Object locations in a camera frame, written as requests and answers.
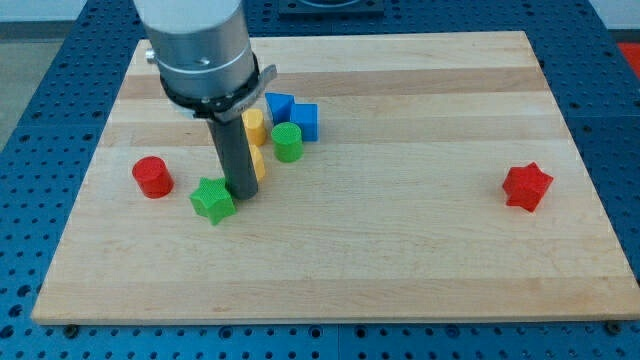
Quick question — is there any green star block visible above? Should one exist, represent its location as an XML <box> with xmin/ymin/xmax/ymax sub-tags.
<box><xmin>189</xmin><ymin>177</ymin><xmax>237</xmax><ymax>226</ymax></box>

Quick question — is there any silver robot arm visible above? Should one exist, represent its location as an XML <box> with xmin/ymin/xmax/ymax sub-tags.
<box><xmin>134</xmin><ymin>0</ymin><xmax>277</xmax><ymax>123</ymax></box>

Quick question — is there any yellow hexagon block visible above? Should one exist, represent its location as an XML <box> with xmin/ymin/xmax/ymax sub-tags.
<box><xmin>249</xmin><ymin>144</ymin><xmax>266</xmax><ymax>182</ymax></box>

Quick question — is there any red star block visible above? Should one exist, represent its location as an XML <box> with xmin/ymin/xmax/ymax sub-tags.
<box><xmin>502</xmin><ymin>162</ymin><xmax>554</xmax><ymax>212</ymax></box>

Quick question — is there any green cylinder block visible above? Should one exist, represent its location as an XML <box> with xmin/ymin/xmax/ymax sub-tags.
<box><xmin>271</xmin><ymin>122</ymin><xmax>304</xmax><ymax>163</ymax></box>

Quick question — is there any blue cube block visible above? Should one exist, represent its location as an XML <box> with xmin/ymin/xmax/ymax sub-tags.
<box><xmin>290</xmin><ymin>104</ymin><xmax>319</xmax><ymax>142</ymax></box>

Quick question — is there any blue triangular block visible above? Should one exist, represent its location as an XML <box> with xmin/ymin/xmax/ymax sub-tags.
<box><xmin>265</xmin><ymin>93</ymin><xmax>295</xmax><ymax>126</ymax></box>

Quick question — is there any yellow cylinder block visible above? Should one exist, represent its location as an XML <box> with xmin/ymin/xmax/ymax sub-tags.
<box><xmin>242</xmin><ymin>108</ymin><xmax>267</xmax><ymax>146</ymax></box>

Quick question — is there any wooden board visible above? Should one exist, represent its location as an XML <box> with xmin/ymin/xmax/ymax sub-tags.
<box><xmin>32</xmin><ymin>31</ymin><xmax>639</xmax><ymax>325</ymax></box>

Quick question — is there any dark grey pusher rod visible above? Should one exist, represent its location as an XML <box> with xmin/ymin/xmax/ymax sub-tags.
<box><xmin>207</xmin><ymin>118</ymin><xmax>258</xmax><ymax>200</ymax></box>

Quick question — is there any red cylinder block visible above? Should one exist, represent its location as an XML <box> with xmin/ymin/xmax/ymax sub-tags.
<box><xmin>131</xmin><ymin>156</ymin><xmax>174</xmax><ymax>199</ymax></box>

